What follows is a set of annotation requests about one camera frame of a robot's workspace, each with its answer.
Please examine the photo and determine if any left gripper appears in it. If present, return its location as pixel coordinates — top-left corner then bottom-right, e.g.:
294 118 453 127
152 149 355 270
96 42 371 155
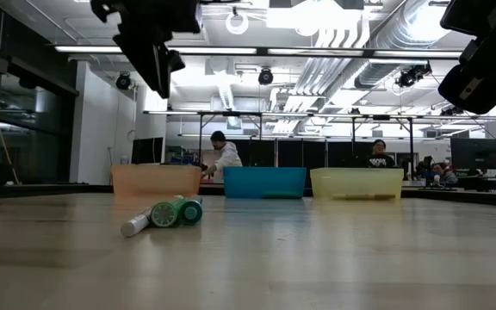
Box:
90 0 202 101

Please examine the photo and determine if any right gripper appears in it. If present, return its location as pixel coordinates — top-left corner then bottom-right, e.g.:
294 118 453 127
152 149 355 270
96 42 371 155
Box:
437 25 496 115

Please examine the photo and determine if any green highlighter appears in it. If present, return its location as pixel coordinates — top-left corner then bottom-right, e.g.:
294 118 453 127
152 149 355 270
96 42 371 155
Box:
150 195 187 229

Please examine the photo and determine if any teal highlighter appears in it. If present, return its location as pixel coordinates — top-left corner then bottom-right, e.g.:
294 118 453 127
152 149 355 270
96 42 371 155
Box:
179 195 204 226

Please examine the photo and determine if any brown-capped thin white marker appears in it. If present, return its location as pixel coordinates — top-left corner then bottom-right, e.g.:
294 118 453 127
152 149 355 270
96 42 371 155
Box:
120 208 153 239

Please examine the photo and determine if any purple-capped thin white marker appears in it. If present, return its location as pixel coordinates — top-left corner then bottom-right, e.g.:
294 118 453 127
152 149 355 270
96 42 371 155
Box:
332 193 398 202

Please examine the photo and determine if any black ceiling spotlight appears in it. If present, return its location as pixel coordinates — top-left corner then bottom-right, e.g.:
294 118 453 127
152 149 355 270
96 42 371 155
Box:
394 63 433 89
439 104 467 117
115 71 133 91
257 67 275 86

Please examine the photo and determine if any black monitor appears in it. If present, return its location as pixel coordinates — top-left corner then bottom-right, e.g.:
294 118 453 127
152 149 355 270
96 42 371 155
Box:
129 137 164 165
449 137 496 171

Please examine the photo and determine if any orange translucent plastic bin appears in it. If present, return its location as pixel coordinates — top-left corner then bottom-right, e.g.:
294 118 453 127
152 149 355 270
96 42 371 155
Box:
110 164 203 200

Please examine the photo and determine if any person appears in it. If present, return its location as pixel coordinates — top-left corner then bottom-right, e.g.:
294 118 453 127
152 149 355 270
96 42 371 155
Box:
424 161 459 187
366 139 398 169
202 130 244 178

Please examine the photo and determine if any blue plastic bin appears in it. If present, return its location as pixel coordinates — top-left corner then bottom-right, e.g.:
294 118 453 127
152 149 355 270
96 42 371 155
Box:
222 166 308 200

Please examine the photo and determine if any yellow translucent plastic bin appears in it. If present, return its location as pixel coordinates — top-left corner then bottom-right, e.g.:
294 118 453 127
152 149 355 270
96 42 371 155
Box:
309 167 405 202

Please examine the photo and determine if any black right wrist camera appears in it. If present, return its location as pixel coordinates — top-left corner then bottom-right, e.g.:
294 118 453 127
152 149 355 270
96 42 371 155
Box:
439 0 496 39

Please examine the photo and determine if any white ring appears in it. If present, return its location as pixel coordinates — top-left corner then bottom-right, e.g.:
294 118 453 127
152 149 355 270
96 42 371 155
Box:
225 10 250 36

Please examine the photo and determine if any silver ventilation duct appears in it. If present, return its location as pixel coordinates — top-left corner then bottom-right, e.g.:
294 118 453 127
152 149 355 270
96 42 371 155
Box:
353 0 451 90

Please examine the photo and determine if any black distant rig frame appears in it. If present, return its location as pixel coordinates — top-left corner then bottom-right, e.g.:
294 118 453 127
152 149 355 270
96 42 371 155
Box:
143 109 417 170

